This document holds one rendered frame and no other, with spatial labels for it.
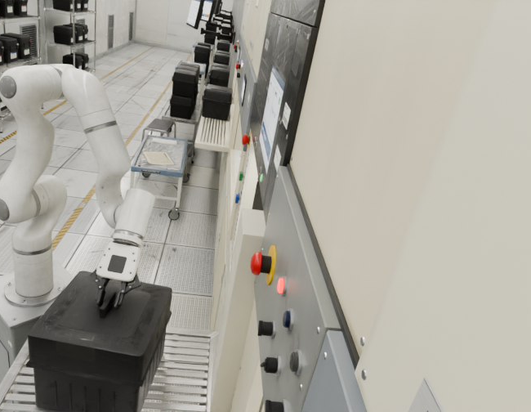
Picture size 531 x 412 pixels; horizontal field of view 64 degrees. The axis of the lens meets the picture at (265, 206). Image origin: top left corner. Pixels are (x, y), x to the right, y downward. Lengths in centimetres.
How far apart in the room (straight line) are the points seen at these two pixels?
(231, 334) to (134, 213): 45
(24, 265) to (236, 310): 87
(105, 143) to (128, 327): 49
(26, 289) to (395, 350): 149
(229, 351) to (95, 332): 35
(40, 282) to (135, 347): 62
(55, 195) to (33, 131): 26
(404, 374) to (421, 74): 21
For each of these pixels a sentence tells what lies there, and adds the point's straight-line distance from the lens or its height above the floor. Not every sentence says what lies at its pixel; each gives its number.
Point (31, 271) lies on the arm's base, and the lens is 164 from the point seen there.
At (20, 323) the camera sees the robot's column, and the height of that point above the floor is 76.
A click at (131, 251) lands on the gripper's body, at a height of 115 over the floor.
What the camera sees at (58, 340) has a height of 101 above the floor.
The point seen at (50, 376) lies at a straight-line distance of 128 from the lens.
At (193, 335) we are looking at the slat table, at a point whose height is 76.
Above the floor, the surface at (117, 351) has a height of 101.
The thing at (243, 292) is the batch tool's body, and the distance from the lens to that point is 94.
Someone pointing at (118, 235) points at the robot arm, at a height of 118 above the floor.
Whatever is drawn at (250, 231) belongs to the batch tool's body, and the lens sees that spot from 87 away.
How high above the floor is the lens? 182
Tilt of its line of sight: 25 degrees down
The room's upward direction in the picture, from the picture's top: 12 degrees clockwise
